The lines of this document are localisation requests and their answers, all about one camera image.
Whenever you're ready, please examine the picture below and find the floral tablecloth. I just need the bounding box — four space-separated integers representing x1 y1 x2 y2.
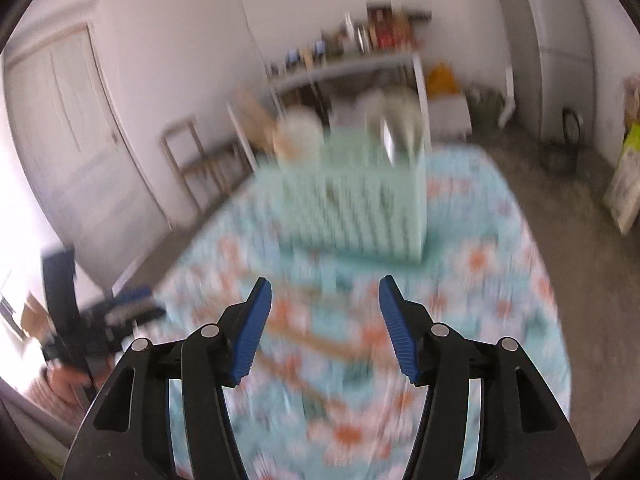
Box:
155 142 573 480

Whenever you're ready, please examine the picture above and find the silver refrigerator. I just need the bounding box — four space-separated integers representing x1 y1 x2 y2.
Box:
492 0 616 156

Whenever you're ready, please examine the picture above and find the green plastic utensil holder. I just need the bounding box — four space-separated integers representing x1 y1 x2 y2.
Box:
252 125 431 263

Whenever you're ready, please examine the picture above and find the rice cooker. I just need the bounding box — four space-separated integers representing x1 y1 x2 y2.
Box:
542 107 583 173

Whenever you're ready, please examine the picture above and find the green bag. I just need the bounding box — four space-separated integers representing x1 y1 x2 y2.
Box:
467 87 503 128

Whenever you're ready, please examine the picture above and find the wooden chair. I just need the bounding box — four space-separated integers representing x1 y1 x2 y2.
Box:
160 115 251 211

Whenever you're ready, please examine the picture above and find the white box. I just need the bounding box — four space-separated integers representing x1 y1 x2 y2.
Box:
430 97 473 138

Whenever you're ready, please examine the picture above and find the white and yellow rice bag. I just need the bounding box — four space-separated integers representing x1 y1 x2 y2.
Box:
602 120 640 233

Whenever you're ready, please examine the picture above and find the white door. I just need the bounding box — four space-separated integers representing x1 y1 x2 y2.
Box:
4 22 173 286

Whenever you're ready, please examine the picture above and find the wall cable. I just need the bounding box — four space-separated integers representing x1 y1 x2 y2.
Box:
227 0 271 76

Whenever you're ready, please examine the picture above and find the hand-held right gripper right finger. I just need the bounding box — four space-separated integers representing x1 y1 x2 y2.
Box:
378 275 591 480

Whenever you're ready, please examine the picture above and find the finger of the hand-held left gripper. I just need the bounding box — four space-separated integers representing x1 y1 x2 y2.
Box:
107 285 161 311

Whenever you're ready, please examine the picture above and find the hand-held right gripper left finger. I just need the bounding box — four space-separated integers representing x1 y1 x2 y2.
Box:
62 276 273 480

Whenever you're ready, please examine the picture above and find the white side table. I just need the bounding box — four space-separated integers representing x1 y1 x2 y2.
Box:
227 50 433 171

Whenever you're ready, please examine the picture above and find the white plastic spoon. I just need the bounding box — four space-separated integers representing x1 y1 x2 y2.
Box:
274 110 323 163

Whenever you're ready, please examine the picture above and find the orange plastic bag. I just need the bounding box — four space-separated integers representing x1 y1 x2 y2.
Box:
427 62 458 98

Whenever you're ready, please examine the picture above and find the white foam board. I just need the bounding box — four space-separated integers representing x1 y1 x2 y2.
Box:
497 67 516 128

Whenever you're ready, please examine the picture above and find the person's left hand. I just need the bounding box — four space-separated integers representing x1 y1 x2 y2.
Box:
45 357 116 403

